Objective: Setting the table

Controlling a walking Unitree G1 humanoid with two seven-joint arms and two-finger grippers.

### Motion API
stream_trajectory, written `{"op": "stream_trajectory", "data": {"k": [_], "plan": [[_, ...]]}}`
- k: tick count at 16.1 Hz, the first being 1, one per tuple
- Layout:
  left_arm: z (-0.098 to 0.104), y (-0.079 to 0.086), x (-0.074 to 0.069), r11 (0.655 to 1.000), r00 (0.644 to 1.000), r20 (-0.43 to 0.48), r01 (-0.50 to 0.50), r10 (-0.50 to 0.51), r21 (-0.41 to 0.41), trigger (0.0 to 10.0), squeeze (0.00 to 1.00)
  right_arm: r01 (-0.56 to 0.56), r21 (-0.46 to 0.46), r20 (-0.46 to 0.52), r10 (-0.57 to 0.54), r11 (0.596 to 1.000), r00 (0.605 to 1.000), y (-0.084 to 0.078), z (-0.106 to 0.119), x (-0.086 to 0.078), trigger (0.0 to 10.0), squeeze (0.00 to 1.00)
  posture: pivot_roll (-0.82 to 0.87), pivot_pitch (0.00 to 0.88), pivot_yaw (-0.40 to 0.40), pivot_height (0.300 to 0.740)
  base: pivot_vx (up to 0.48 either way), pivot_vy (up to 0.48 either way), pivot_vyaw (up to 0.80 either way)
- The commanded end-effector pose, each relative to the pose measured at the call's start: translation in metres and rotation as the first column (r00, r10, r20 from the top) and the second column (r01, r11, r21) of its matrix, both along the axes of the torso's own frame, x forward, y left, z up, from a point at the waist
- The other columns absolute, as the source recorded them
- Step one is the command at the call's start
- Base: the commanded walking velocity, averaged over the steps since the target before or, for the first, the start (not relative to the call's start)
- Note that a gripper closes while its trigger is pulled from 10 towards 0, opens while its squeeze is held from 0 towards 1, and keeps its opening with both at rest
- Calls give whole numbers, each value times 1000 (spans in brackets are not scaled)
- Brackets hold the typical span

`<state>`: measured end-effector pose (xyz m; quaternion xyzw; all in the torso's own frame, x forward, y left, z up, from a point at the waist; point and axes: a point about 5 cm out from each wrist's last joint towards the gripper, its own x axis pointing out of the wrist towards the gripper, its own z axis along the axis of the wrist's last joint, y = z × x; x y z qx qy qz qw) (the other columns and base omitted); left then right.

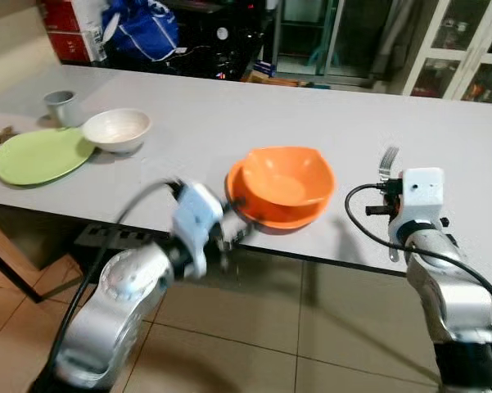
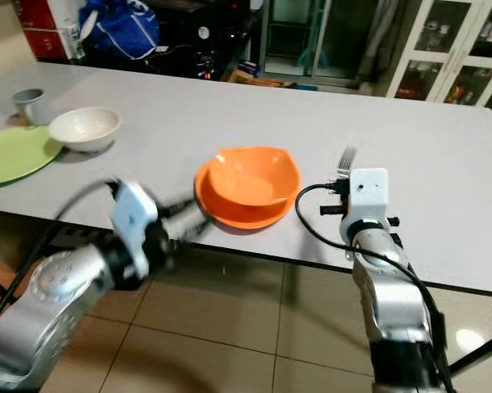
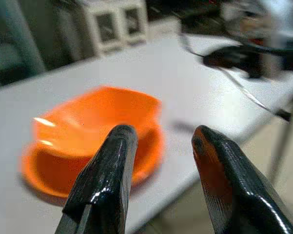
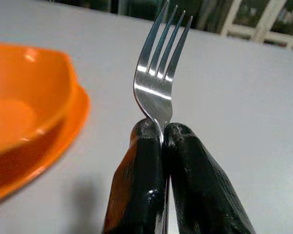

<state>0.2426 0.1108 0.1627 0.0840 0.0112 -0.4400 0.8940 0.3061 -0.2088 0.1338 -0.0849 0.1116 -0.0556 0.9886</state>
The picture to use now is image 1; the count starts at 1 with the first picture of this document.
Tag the grey dining table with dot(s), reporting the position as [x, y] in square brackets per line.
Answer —
[229, 115]

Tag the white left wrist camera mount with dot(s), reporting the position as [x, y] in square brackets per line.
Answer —
[195, 221]

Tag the sliding glass door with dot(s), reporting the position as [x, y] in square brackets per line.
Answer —
[344, 37]

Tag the red storage boxes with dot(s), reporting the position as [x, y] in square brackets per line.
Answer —
[65, 33]

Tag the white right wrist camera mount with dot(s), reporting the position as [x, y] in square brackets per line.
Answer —
[422, 196]

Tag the green plate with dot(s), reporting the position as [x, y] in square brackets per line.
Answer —
[37, 155]

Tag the metal fork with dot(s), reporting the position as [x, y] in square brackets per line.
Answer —
[389, 164]

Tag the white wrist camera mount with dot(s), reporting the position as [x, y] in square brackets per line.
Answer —
[422, 196]
[195, 221]

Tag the black cluttered desk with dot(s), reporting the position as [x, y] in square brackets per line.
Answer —
[213, 41]

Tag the white ceramic bowl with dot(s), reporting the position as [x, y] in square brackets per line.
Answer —
[115, 131]

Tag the orange plastic bowl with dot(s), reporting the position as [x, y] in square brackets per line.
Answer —
[278, 219]
[282, 184]

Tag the grey cup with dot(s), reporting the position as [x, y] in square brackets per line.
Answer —
[59, 106]

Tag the brown wooden utensil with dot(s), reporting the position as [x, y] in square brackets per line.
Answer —
[2, 133]

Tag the white glass-door cabinet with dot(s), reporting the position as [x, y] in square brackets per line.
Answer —
[458, 57]

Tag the blue bag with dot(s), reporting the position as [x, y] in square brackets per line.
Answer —
[139, 33]

